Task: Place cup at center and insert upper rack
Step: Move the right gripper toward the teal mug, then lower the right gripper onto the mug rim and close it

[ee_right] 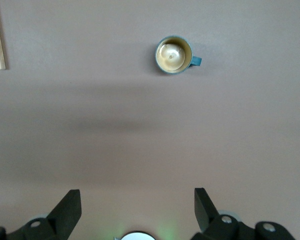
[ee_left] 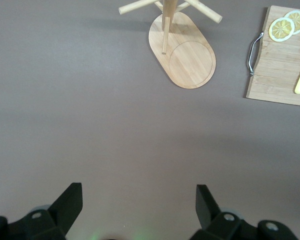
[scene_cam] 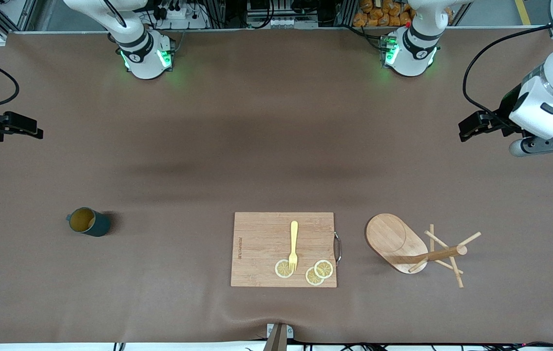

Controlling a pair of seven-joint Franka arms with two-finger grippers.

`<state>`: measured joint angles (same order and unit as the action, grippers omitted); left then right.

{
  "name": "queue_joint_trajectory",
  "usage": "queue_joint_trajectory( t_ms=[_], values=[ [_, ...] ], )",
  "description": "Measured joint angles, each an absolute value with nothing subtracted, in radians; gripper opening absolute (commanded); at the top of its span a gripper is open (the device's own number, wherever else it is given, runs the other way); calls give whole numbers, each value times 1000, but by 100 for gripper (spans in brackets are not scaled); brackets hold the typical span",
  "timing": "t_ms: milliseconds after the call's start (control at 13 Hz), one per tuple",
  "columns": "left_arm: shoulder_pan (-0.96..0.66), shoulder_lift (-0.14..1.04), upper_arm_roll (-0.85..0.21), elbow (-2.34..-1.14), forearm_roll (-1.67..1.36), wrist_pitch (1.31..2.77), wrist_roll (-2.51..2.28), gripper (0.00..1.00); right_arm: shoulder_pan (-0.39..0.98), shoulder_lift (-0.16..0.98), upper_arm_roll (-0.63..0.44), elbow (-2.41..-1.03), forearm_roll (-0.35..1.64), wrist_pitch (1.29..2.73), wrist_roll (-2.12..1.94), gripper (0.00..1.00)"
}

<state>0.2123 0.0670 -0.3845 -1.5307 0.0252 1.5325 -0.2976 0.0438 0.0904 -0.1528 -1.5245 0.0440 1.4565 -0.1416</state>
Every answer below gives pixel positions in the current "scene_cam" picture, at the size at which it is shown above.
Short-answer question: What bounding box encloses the lemon slice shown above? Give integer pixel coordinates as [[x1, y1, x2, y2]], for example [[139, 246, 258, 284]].
[[305, 267, 325, 287], [275, 259, 295, 279], [314, 259, 334, 279]]

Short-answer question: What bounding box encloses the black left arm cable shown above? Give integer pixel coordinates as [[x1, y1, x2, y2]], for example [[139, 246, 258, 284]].
[[462, 24, 553, 122]]

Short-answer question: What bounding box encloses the wooden mug tree rack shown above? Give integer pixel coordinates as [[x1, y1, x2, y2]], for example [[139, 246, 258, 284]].
[[365, 213, 482, 289]]

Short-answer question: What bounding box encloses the yellow plastic fork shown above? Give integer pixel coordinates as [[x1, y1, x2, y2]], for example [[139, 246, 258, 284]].
[[288, 220, 299, 273]]

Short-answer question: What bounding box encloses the front camera support post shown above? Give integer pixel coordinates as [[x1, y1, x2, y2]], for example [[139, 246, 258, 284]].
[[263, 323, 294, 351]]

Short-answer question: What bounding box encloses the dark teal ribbed cup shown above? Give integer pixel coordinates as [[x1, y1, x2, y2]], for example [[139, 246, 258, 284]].
[[66, 207, 111, 238]]

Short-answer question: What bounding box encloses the white power strip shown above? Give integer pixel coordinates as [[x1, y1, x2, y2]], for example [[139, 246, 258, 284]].
[[157, 4, 209, 29]]

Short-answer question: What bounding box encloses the table cover mat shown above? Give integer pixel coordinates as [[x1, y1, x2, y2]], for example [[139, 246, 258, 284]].
[[0, 27, 553, 344]]

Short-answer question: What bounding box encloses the bamboo cutting board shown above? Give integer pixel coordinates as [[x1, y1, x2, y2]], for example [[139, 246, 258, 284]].
[[230, 212, 343, 288]]

